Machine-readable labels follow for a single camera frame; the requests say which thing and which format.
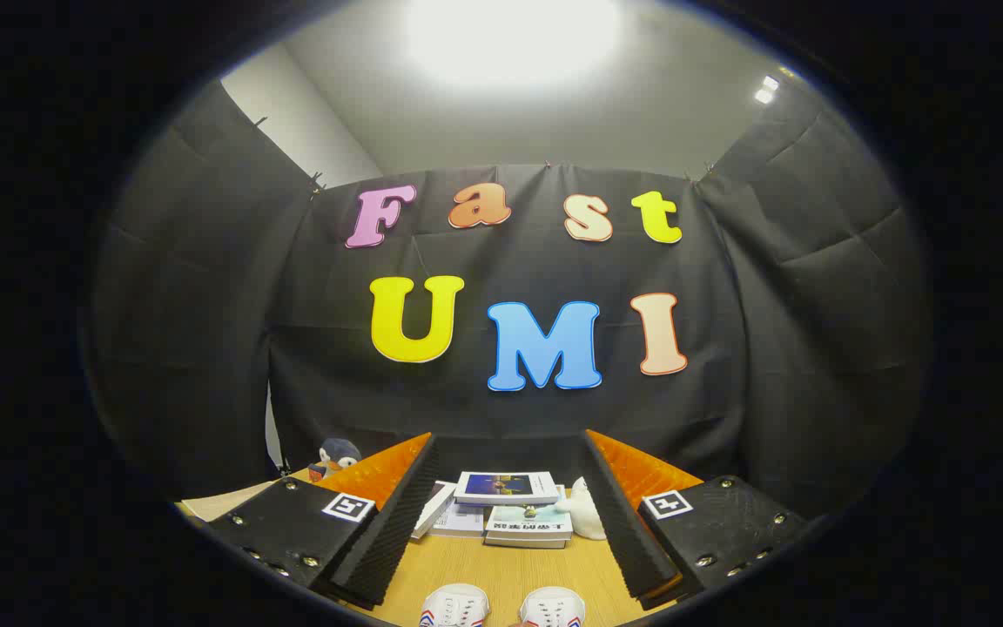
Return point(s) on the small ceiling spotlight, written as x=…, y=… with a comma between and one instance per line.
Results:
x=765, y=89

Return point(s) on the thin white booklet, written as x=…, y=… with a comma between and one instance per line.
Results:
x=462, y=521

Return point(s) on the white canvas shoe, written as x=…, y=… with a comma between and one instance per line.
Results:
x=455, y=607
x=552, y=608

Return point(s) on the large ceiling light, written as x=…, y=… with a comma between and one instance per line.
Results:
x=510, y=35

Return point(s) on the book with dark blue picture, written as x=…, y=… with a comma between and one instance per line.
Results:
x=506, y=488

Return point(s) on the white duck plush toy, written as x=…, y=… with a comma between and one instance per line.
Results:
x=589, y=514

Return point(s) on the penguin plush toy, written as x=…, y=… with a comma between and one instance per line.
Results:
x=340, y=453

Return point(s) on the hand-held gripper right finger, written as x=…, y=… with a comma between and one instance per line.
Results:
x=628, y=540

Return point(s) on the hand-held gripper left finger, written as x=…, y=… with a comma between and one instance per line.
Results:
x=397, y=531

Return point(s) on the white book with portrait cover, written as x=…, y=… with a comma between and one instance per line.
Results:
x=432, y=509

